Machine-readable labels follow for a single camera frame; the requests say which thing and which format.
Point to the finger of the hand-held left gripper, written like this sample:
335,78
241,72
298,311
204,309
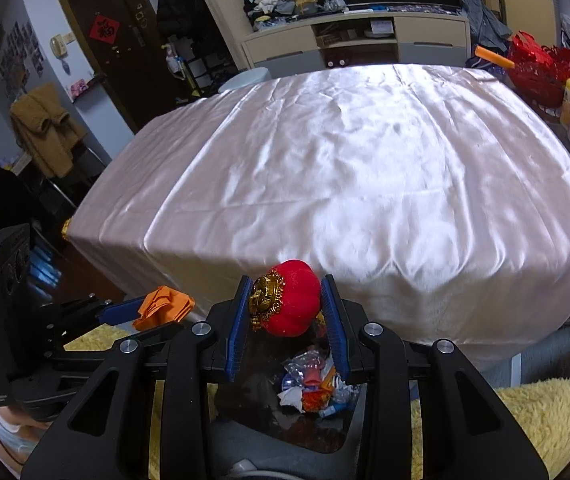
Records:
115,311
82,360

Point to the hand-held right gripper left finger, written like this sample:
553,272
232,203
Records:
239,330

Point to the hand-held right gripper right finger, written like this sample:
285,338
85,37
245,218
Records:
336,330

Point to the red lantern ornament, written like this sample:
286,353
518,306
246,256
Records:
292,305

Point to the orange paper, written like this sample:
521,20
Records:
165,305

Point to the black trash bin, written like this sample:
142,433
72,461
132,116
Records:
265,420

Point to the person's left forearm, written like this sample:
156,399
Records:
10,430

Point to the pile of crumpled wrappers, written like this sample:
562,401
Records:
315,385

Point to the yellow cloth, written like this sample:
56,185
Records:
67,227

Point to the pink satin tablecloth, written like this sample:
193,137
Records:
365,185

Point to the brown fleece coat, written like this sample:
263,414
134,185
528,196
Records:
45,130

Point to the yellow fluffy blanket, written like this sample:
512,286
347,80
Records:
540,420

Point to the small pink item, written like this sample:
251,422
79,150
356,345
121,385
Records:
81,87

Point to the dark wooden door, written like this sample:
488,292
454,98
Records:
115,70

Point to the white round stool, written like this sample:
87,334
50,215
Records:
245,77

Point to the black shoe rack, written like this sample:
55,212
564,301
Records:
200,67

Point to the red door decoration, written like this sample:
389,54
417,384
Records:
103,30

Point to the beige television cabinet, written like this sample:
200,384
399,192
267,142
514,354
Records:
275,42

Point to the orange foam stick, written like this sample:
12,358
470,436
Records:
495,57

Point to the clear plastic bag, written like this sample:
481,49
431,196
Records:
335,3

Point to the red bag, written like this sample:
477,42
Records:
540,70

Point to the grey hanging cloth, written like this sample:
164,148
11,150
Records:
485,30

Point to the metal frame chair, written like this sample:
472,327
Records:
90,160

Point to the wall photo collage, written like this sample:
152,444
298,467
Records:
17,55

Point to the wall intercom phone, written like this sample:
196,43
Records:
57,45

